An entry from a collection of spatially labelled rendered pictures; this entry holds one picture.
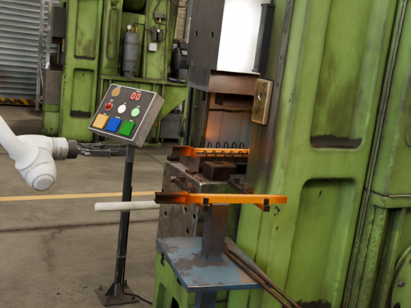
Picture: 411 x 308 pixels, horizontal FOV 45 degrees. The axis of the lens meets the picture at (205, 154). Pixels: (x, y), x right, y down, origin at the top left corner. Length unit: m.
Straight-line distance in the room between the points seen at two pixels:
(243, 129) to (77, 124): 4.61
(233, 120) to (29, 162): 1.10
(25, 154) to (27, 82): 8.16
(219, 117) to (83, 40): 4.61
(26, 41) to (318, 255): 8.32
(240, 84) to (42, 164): 0.90
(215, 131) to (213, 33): 0.56
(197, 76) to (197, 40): 0.16
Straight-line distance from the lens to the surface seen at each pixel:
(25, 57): 9.92
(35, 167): 1.81
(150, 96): 2.58
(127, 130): 2.54
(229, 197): 1.60
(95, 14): 6.95
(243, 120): 2.54
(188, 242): 1.92
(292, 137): 1.88
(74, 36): 6.84
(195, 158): 2.20
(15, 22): 9.87
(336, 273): 2.28
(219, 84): 2.14
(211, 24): 2.15
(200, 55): 2.21
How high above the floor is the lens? 1.44
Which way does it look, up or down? 12 degrees down
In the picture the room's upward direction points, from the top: 7 degrees clockwise
